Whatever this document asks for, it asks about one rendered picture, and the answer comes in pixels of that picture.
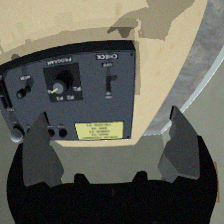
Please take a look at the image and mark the dark grey control panel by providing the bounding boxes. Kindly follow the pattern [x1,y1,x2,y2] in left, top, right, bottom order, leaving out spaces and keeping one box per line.
[0,40,136,142]

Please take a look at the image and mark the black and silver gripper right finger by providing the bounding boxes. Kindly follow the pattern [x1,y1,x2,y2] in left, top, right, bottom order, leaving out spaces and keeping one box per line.
[158,106,218,224]

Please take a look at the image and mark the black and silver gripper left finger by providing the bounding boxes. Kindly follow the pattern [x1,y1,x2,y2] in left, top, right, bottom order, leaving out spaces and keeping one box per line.
[7,111,64,224]

